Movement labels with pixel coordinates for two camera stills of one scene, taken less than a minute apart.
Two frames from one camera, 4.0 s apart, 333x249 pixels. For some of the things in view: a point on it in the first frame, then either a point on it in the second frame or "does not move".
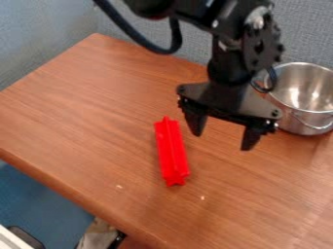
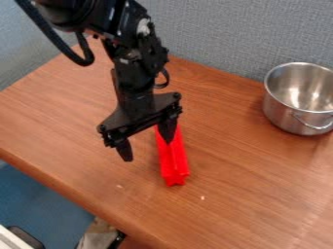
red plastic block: [176, 170] does not move
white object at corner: [11, 240] does not move
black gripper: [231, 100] -> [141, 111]
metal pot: [299, 88] does not move
